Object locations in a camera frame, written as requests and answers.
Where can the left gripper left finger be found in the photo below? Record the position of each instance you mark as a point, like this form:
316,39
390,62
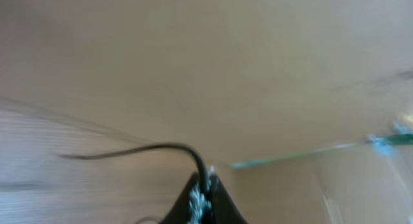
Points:
185,206

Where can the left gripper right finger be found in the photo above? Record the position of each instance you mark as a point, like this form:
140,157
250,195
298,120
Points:
223,210

